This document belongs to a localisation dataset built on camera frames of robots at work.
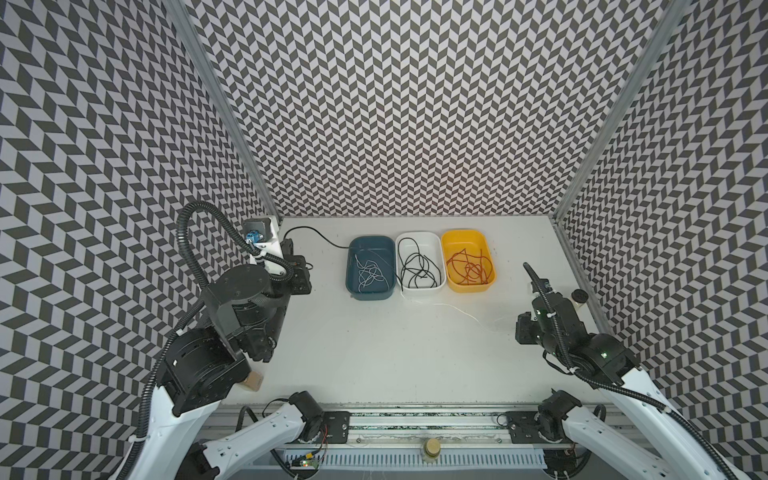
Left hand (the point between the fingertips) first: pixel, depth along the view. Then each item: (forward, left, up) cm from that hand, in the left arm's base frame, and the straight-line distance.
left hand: (293, 243), depth 53 cm
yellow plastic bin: (+36, -46, -43) cm, 72 cm away
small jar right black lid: (+9, -72, -36) cm, 81 cm away
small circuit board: (-30, +3, -42) cm, 52 cm away
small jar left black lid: (-13, +20, -41) cm, 47 cm away
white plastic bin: (+33, -31, -43) cm, 62 cm away
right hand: (-1, -50, -29) cm, 58 cm away
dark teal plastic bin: (+34, -12, -44) cm, 57 cm away
